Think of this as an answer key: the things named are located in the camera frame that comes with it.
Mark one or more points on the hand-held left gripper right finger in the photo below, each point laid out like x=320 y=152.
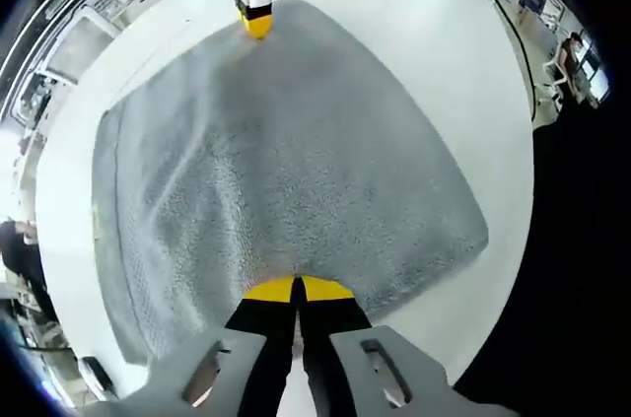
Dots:
x=340 y=338

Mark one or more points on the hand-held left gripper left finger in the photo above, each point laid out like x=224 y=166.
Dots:
x=246 y=338

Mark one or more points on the grey towel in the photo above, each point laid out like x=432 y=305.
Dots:
x=296 y=151

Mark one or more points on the person's dark clothing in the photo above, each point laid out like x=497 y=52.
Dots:
x=581 y=264

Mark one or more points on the white office chair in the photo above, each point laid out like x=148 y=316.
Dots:
x=552 y=87

